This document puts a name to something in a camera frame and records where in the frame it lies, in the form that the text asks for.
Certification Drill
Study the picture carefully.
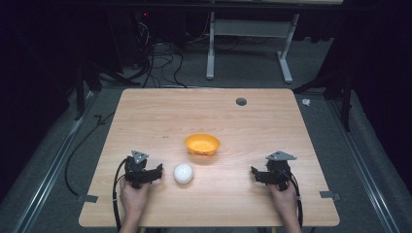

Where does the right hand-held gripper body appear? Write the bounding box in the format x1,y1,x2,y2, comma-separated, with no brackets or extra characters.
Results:
264,150,297,192

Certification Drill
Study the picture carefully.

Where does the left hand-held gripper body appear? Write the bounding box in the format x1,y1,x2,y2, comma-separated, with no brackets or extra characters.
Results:
123,150,154,190

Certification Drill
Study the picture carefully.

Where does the person's left hand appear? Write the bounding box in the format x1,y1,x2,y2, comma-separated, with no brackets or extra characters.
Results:
119,178,152,224

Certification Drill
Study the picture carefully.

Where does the person's right hand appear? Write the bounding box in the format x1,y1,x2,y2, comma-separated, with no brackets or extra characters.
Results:
269,183,299,225

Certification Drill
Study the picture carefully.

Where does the white ball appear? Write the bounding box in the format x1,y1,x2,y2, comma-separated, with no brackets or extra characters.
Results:
173,162,195,185

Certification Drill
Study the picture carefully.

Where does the orange plastic bowl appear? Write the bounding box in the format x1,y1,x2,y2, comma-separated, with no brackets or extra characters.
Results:
184,133,222,157

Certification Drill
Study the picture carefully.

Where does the black tripod stand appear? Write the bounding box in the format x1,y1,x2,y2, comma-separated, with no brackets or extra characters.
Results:
292,69,355,133
73,59,142,122

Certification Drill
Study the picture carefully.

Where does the dark computer tower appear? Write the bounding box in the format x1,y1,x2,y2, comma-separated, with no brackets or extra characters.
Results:
127,9,155,70

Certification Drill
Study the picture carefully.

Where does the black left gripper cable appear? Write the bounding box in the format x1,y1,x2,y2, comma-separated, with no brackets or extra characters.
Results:
112,156,129,233

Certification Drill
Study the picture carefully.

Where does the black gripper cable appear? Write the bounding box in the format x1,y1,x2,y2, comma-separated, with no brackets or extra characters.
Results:
112,156,129,233
281,168,304,229

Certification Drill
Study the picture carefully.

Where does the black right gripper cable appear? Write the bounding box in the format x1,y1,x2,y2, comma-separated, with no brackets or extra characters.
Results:
281,168,304,229

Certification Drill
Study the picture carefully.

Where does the grey table edge bracket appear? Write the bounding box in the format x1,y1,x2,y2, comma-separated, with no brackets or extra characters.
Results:
319,190,342,202
77,193,99,204

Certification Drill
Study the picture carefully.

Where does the black floor cable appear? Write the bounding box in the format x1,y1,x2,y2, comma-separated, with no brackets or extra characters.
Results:
63,111,117,198

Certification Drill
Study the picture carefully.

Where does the metal floor rail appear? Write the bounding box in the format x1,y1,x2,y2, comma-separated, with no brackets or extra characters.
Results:
11,90,99,233
326,99,401,233

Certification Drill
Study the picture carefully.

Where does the tangle of black cables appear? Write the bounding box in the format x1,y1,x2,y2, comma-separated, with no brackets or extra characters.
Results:
130,18,212,89

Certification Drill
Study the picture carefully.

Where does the white metal desk frame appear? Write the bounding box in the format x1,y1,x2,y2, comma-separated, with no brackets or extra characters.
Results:
205,11,301,85

